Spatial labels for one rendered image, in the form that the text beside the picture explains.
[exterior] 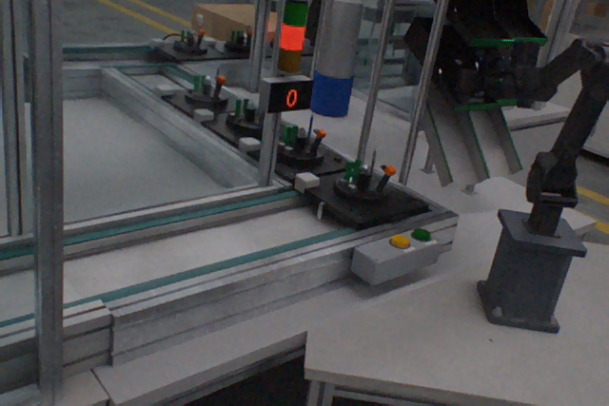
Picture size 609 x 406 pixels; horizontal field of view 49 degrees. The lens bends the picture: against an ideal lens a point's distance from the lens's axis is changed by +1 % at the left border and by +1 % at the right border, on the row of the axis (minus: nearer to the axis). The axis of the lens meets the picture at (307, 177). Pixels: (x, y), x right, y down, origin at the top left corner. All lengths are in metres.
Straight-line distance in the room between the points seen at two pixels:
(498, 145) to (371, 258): 0.69
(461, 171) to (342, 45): 0.87
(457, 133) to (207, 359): 0.96
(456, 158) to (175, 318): 0.91
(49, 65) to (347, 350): 0.74
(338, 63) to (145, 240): 1.29
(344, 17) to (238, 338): 1.48
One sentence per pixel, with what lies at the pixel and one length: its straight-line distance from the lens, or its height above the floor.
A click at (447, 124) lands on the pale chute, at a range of 1.81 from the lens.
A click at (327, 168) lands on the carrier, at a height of 0.97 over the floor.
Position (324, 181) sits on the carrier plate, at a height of 0.97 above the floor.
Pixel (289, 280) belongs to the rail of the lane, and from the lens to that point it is 1.31.
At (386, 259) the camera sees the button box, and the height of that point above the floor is 0.96.
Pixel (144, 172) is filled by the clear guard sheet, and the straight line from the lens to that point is 1.42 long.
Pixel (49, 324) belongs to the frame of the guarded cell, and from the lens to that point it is 1.03.
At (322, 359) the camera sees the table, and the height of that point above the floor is 0.86.
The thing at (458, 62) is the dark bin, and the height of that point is 1.27.
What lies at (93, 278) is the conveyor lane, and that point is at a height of 0.92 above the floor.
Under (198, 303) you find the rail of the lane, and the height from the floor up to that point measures 0.93.
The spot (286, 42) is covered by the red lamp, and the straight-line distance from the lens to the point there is 1.45.
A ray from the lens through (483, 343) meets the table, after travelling 1.39.
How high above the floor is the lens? 1.62
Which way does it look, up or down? 23 degrees down
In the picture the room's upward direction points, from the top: 9 degrees clockwise
